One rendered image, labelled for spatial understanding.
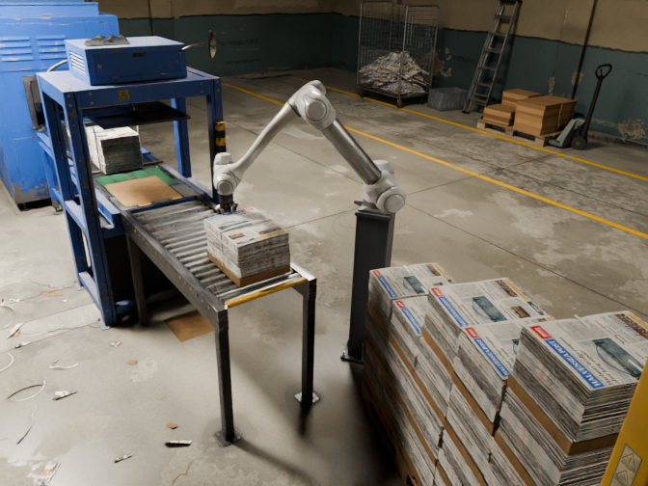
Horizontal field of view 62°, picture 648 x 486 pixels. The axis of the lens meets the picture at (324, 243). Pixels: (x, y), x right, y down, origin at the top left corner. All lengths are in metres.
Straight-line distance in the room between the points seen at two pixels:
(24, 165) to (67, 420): 3.12
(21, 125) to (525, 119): 6.50
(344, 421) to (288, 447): 0.35
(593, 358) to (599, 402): 0.12
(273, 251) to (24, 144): 3.60
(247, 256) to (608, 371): 1.63
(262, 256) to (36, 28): 3.62
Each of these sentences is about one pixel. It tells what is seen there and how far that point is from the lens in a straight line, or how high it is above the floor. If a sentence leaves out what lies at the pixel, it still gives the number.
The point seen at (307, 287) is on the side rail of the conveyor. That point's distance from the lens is 2.75.
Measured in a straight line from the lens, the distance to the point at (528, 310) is 2.19.
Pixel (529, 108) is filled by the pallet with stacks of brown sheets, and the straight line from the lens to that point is 8.64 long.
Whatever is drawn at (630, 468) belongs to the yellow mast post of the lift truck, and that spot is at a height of 1.41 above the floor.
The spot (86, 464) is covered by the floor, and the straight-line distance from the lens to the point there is 3.08.
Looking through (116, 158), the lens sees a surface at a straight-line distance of 4.32.
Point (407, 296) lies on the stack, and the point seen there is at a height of 0.83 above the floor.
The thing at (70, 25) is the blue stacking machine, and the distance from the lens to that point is 5.73.
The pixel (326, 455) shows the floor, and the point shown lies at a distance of 2.94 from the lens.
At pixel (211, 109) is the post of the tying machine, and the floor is 1.36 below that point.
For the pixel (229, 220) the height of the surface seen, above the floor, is 1.03.
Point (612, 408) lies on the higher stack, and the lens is 1.62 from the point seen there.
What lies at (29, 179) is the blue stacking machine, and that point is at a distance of 5.90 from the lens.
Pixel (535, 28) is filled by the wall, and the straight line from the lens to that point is 9.87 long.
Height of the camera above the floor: 2.18
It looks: 27 degrees down
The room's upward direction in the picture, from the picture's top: 2 degrees clockwise
